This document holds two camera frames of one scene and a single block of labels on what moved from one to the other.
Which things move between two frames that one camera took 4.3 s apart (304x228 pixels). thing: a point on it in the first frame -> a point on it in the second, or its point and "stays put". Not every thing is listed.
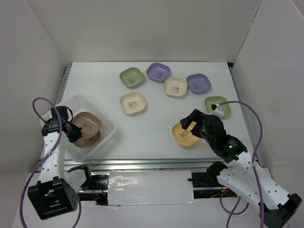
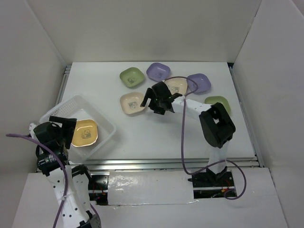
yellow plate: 183,136 -> 85,133
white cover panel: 152,187 stays put
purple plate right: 198,83 stays put
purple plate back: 158,72 stays put
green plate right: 210,100 stays put
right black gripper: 195,115 -> 150,94
